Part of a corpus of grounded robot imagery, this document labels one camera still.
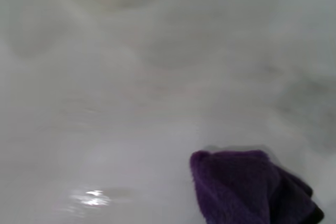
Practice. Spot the purple rag with black trim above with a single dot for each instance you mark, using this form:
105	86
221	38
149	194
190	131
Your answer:
236	187

